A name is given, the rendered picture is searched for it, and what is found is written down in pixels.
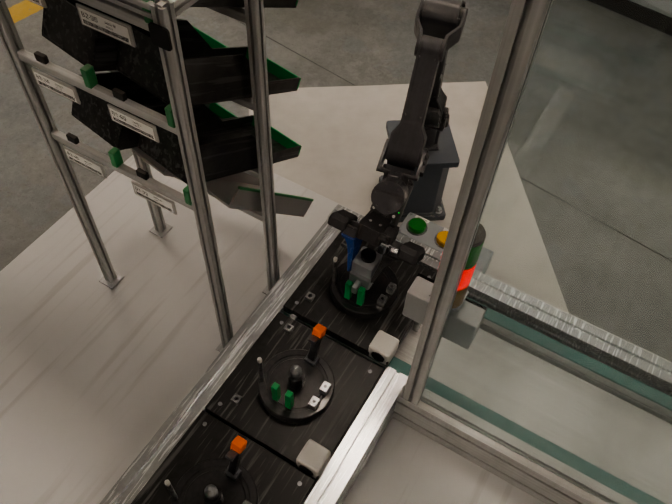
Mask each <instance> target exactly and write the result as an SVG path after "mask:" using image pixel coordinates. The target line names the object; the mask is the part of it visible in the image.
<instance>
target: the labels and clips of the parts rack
mask: <svg viewBox="0 0 672 504"><path fill-rule="evenodd" d="M28 1H30V2H32V3H35V4H37V5H39V6H41V7H44V8H47V5H46V2H45V0H28ZM171 1H173V3H174V9H175V15H176V17H177V16H178V15H180V14H181V13H182V12H184V11H185V10H186V9H188V8H189V7H190V6H192V5H193V4H194V3H196V2H197V1H198V0H171ZM76 7H77V10H78V13H79V17H80V20H81V23H82V25H85V26H87V27H89V28H91V29H94V30H96V31H98V32H101V33H103V34H105V35H107V36H110V37H112V38H114V39H117V40H119V41H121V42H123V43H126V44H128V45H130V46H132V47H136V43H135V39H134V35H133V31H132V27H131V25H128V24H126V23H124V22H121V21H119V20H117V19H114V18H112V17H110V16H107V15H105V14H103V13H100V12H98V11H96V10H93V9H91V8H89V7H86V6H84V5H82V4H79V3H76ZM144 20H145V22H146V23H148V28H149V33H150V37H151V42H152V43H153V45H155V46H157V47H160V48H162V49H164V50H167V51H171V50H172V49H173V48H172V42H171V37H170V32H169V30H168V29H167V28H164V27H162V26H160V25H157V24H155V23H153V20H152V19H150V18H147V17H145V16H144ZM34 56H35V58H36V60H37V61H39V62H41V63H43V64H45V65H46V64H48V63H49V60H48V57H47V55H45V54H43V53H41V52H39V51H36V52H35V53H34ZM31 69H32V72H33V74H34V77H35V79H36V82H37V84H39V85H41V86H43V87H45V88H47V89H49V90H51V91H53V92H55V93H57V94H59V95H61V96H63V97H65V98H67V99H69V100H71V101H73V102H76V103H78V104H81V101H80V99H79V96H78V93H77V90H76V88H75V87H73V86H71V85H68V84H66V83H64V82H62V81H60V80H58V79H56V78H54V77H52V76H50V75H48V74H45V73H43V72H41V71H39V70H37V69H35V68H33V67H32V68H31ZM80 71H81V74H82V77H83V80H84V83H85V86H86V87H88V88H90V89H92V88H93V87H94V86H95V85H97V84H98V80H97V77H96V74H95V70H94V67H93V66H92V65H90V64H86V65H84V66H83V67H82V68H80ZM112 93H113V96H114V97H115V98H117V99H119V100H121V101H123V102H124V101H126V100H127V95H126V92H124V91H122V90H120V89H118V88H116V87H115V88H114V89H112ZM107 106H108V109H109V112H110V116H111V119H112V120H113V121H115V122H117V123H119V124H121V125H123V126H125V127H127V128H129V129H131V130H133V131H135V132H137V133H139V134H141V135H143V136H145V137H147V138H149V139H152V140H154V141H156V142H158V143H159V142H160V141H159V137H158V133H157V129H156V126H154V125H152V124H150V123H148V122H146V121H144V120H142V119H139V118H137V117H135V116H133V115H131V114H129V113H127V112H125V111H123V110H121V109H119V108H116V107H114V106H112V105H110V104H107ZM164 109H165V114H166V118H167V123H168V126H170V127H172V128H175V127H176V126H175V122H174V117H173V112H172V108H171V103H170V104H168V105H167V106H166V107H165V108H164ZM66 137H67V139H68V141H70V142H72V143H74V144H78V143H79V139H78V137H77V136H75V135H73V134H71V133H67V134H66ZM63 148H64V150H65V153H66V155H67V158H68V159H70V160H72V161H73V162H75V163H77V164H79V165H81V166H83V167H85V168H87V169H89V170H91V171H93V172H95V173H96V174H98V175H100V176H102V177H104V178H106V179H107V175H106V172H105V169H104V167H103V165H101V164H99V163H97V162H95V161H94V160H92V159H90V158H88V157H86V156H84V155H82V154H80V153H78V152H76V151H74V150H72V149H70V148H68V147H66V146H63ZM108 154H109V157H110V160H111V163H112V166H114V167H116V168H118V167H119V166H120V165H121V164H122V163H123V159H122V156H121V153H120V150H119V149H118V148H116V147H113V148H112V149H111V150H109V151H108ZM136 173H137V176H139V177H141V178H143V179H145V180H148V179H149V174H148V172H146V171H144V170H142V169H141V168H138V169H137V170H136ZM131 183H132V186H133V189H134V192H135V194H137V195H139V196H140V197H142V198H144V199H146V200H148V201H150V202H152V203H154V204H156V205H158V206H160V207H162V208H163V209H165V210H167V211H169V212H171V213H173V214H175V215H177V211H176V207H175V203H174V202H173V201H171V200H169V199H167V198H165V197H163V196H161V195H160V194H158V193H156V192H154V191H152V190H150V189H148V188H146V187H144V186H142V185H140V184H138V183H136V182H134V181H131ZM183 194H184V198H185V203H186V204H188V205H190V206H191V205H192V201H191V197H190V192H189V187H188V185H187V186H186V187H185V188H184V189H183ZM238 210H240V209H238ZM240 211H242V212H244V213H246V214H248V215H250V216H252V217H254V218H256V219H258V220H260V221H262V222H263V219H262V212H257V211H248V210H240Z"/></svg>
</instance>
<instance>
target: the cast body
mask: <svg viewBox="0 0 672 504"><path fill-rule="evenodd" d="M381 259H382V255H381V254H379V253H377V252H375V250H373V249H371V248H367V247H365V246H363V247H362V248H361V250H360V251H359V253H358V254H357V255H356V257H355V258H354V259H353V261H352V269H351V271H350V275H349V280H350V281H352V282H353V283H354V284H353V285H352V289H351V292H352V293H354V294H356V293H357V291H358V289H359V288H360V286H362V287H364V288H366V290H369V288H370V287H371V285H372V284H373V283H371V279H372V276H373V274H374V272H375V271H376V269H377V267H378V265H379V263H380V261H381Z"/></svg>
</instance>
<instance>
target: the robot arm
mask: <svg viewBox="0 0 672 504"><path fill-rule="evenodd" d="M465 5H466V2H465V1H463V0H421V2H420V5H419V8H418V10H417V13H416V16H415V26H414V34H415V36H416V39H417V42H416V46H415V51H414V56H416V59H415V63H414V67H413V72H412V76H411V80H410V84H409V88H408V92H407V97H406V101H405V105H404V109H403V113H402V117H401V121H400V123H399V124H398V126H397V127H396V128H395V129H394V130H393V131H392V132H391V134H390V138H389V139H388V138H387V140H386V142H385V145H384V148H383V151H382V154H381V156H380V159H379V162H378V165H377V168H376V171H379V172H383V173H384V175H383V178H382V180H381V181H380V182H379V183H378V184H377V185H376V186H375V187H374V189H373V190H372V193H371V201H372V205H371V208H370V209H371V210H370V211H369V212H368V213H367V214H366V215H365V216H364V217H363V218H362V219H361V220H360V223H359V222H357V219H358V217H357V216H356V215H354V214H352V213H350V212H348V211H346V210H344V209H343V210H339V211H336V212H333V213H332V214H331V215H330V217H329V219H328V224H329V225H330V226H332V227H334V228H336V229H338V230H340V231H341V230H344V231H343V233H341V236H342V237H344V238H345V240H346V242H347V250H348V256H347V271H350V270H351V269H352V261H353V259H354V258H355V257H356V255H357V254H358V251H359V249H360V246H361V243H362V240H364V241H366V242H368V243H370V245H372V246H374V247H378V246H380V245H381V244H382V245H384V246H386V247H388V250H389V251H388V252H386V253H384V254H383V255H382V259H381V261H380V263H379V265H378V267H377V269H376V271H375V272H374V274H373V276H372V279H371V283H373V282H374V281H375V280H376V279H377V278H378V277H379V276H380V275H381V274H382V272H383V271H384V270H385V269H386V268H387V267H388V266H389V265H390V264H391V263H392V262H399V261H400V260H402V261H404V262H406V263H408V264H410V265H415V264H416V263H418V262H419V261H421V260H422V259H423V257H424V255H425V249H424V248H423V247H421V246H419V245H417V244H415V243H413V242H411V241H409V242H406V243H404V244H403V243H401V242H399V241H396V238H397V235H398V232H399V227H398V226H397V225H398V223H399V221H400V218H401V216H402V215H403V212H404V208H405V206H406V204H407V201H408V199H409V196H410V194H411V192H412V189H413V187H414V185H413V184H414V182H413V180H414V181H418V180H419V177H423V174H424V171H425V168H426V165H427V162H428V159H429V154H428V151H436V150H439V146H438V138H439V134H440V131H443V129H444V128H445V127H448V123H449V118H450V115H449V108H448V107H446V101H447V96H446V95H445V93H444V92H443V90H442V88H441V87H442V81H443V76H444V70H445V65H446V59H447V54H448V49H450V48H451V47H452V46H454V45H455V44H456V43H458V42H459V40H460V37H461V34H462V31H463V28H464V25H465V21H466V18H467V13H468V8H466V7H465ZM385 159H386V160H387V164H385V163H384V161H385ZM383 163H384V165H383ZM382 165H383V166H382ZM418 166H419V167H418ZM417 167H418V170H417V173H416V175H414V174H415V170H416V168H417Z"/></svg>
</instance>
